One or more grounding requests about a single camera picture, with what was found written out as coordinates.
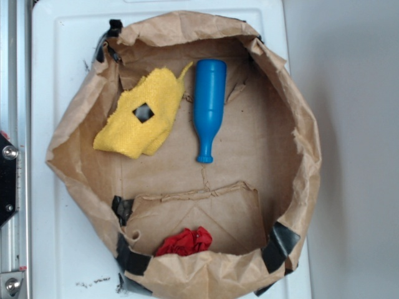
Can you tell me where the blue plastic bottle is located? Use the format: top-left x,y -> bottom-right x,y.
193,59 -> 227,163

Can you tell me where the brown paper bag tray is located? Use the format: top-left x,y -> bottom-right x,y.
46,11 -> 322,298

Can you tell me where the yellow cloth with hole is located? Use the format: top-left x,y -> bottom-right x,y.
93,62 -> 193,159

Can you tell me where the crumpled red paper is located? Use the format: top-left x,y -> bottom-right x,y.
155,227 -> 213,257

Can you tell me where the black tape piece inner left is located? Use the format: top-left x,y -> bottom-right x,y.
112,196 -> 134,227

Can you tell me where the black tape piece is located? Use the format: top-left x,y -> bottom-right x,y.
92,19 -> 123,63
116,234 -> 153,297
112,196 -> 134,227
253,221 -> 303,297

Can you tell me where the black tape piece right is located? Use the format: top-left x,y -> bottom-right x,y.
253,221 -> 303,297

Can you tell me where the black tape piece lower left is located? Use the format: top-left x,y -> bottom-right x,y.
116,234 -> 153,297

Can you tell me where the black tape piece upper left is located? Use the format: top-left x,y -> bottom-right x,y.
92,19 -> 123,63

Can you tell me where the black mounting bracket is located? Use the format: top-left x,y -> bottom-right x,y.
0,130 -> 19,228

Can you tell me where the aluminium frame rail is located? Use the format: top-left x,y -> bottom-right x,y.
1,1 -> 32,298

